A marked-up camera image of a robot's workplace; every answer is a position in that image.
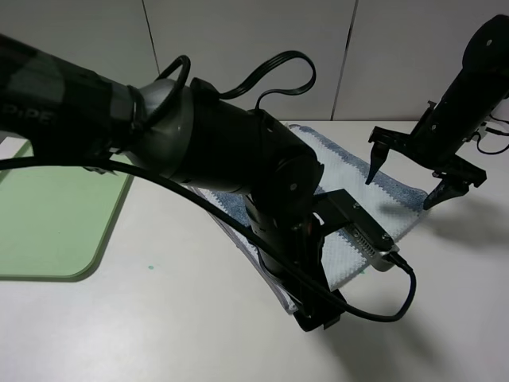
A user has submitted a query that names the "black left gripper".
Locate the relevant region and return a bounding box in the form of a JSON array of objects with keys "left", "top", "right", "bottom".
[{"left": 243, "top": 196, "right": 344, "bottom": 332}]

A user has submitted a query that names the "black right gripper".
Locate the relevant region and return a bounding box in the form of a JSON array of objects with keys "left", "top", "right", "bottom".
[{"left": 365, "top": 69, "right": 508, "bottom": 210}]

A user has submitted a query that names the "blue white striped towel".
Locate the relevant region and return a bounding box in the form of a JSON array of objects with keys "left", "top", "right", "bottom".
[{"left": 187, "top": 123, "right": 427, "bottom": 314}]

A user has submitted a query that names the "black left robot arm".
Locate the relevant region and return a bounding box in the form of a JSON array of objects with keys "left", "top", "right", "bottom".
[{"left": 1, "top": 36, "right": 346, "bottom": 331}]

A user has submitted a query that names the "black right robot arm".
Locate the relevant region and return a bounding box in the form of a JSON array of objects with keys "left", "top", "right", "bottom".
[{"left": 366, "top": 14, "right": 508, "bottom": 210}]

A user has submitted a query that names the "green plastic tray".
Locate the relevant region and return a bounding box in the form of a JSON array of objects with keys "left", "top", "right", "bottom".
[{"left": 0, "top": 139, "right": 135, "bottom": 283}]

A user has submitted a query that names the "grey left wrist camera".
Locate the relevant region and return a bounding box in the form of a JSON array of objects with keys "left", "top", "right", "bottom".
[{"left": 317, "top": 189, "right": 401, "bottom": 274}]

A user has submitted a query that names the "black left camera cable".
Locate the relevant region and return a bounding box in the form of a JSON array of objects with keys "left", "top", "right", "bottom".
[{"left": 0, "top": 155, "right": 418, "bottom": 322}]

